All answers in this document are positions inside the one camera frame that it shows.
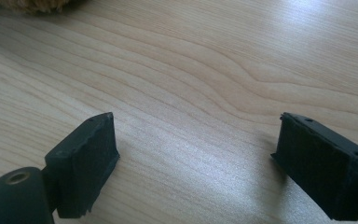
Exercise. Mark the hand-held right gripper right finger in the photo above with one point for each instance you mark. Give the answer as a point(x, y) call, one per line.
point(323, 168)

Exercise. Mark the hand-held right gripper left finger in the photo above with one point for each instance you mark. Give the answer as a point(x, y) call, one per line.
point(84, 168)

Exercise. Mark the brown plush teddy bear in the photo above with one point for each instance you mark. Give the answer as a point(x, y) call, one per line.
point(34, 5)

